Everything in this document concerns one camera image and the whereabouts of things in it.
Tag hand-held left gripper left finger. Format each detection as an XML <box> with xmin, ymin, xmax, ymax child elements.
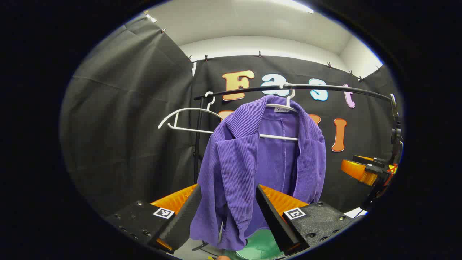
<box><xmin>105</xmin><ymin>183</ymin><xmax>202</xmax><ymax>254</ymax></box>

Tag purple corduroy jacket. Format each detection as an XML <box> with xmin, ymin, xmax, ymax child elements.
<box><xmin>189</xmin><ymin>95</ymin><xmax>327</xmax><ymax>251</ymax></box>

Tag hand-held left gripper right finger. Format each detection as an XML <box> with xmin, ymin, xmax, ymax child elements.
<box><xmin>255</xmin><ymin>184</ymin><xmax>356</xmax><ymax>256</ymax></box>

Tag black clothes rack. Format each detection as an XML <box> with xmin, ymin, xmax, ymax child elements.
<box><xmin>191</xmin><ymin>84</ymin><xmax>395</xmax><ymax>251</ymax></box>

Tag green laundry hamper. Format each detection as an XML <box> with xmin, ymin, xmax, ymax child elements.
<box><xmin>235</xmin><ymin>228</ymin><xmax>286</xmax><ymax>260</ymax></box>

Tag white plastic clothes hanger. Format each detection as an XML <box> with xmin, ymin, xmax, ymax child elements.
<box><xmin>158</xmin><ymin>91</ymin><xmax>224</xmax><ymax>134</ymax></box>
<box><xmin>258</xmin><ymin>84</ymin><xmax>301</xmax><ymax>142</ymax></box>

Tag black backdrop cloth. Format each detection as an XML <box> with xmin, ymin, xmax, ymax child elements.
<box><xmin>191</xmin><ymin>55</ymin><xmax>399</xmax><ymax>213</ymax></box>
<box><xmin>60</xmin><ymin>14</ymin><xmax>197</xmax><ymax>217</ymax></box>

